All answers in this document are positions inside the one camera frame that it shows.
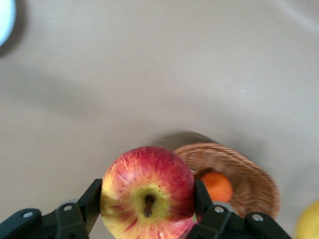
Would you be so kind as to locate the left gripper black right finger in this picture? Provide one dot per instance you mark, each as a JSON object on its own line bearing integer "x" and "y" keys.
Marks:
{"x": 224, "y": 224}

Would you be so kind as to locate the light blue round plate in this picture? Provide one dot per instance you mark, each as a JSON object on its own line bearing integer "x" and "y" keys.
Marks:
{"x": 6, "y": 20}

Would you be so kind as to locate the yellow banana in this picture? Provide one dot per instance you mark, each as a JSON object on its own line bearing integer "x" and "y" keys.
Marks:
{"x": 310, "y": 221}

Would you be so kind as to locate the brown woven wicker basket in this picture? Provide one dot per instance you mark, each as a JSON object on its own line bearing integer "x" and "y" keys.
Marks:
{"x": 249, "y": 179}

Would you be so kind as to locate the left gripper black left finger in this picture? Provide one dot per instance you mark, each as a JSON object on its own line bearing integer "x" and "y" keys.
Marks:
{"x": 62, "y": 221}

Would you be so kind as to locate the brown table cloth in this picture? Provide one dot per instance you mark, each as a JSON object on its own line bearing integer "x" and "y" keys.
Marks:
{"x": 159, "y": 74}

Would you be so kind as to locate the red yellow apple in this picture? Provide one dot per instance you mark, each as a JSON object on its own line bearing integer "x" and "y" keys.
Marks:
{"x": 149, "y": 179}

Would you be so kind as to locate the orange tangerine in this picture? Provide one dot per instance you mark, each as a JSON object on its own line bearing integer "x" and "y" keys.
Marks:
{"x": 218, "y": 186}

